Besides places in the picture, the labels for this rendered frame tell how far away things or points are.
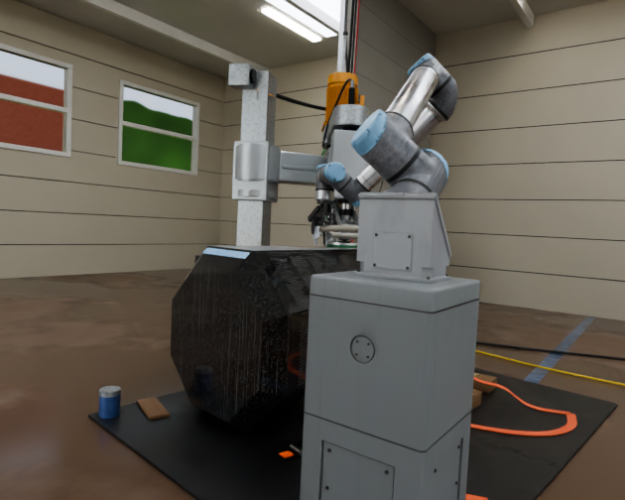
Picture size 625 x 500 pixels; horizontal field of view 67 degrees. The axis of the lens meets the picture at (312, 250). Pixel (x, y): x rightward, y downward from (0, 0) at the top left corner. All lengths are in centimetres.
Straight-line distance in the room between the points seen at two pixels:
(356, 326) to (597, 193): 596
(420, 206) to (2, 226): 727
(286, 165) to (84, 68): 594
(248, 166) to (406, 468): 241
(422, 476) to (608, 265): 590
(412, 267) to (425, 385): 34
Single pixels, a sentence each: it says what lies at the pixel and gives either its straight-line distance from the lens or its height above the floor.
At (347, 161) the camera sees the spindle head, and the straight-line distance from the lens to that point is 298.
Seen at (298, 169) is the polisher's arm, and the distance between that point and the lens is 350.
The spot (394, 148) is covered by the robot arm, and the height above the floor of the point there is 125.
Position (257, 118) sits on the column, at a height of 172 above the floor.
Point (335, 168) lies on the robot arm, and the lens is 212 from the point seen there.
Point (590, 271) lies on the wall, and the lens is 710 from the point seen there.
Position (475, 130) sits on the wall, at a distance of 757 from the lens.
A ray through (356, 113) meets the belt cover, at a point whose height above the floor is 169.
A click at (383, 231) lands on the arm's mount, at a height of 99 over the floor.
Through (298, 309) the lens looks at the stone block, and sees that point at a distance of 208.
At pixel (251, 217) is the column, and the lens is 339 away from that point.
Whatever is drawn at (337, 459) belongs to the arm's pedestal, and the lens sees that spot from 153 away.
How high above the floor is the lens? 100
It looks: 3 degrees down
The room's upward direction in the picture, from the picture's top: 3 degrees clockwise
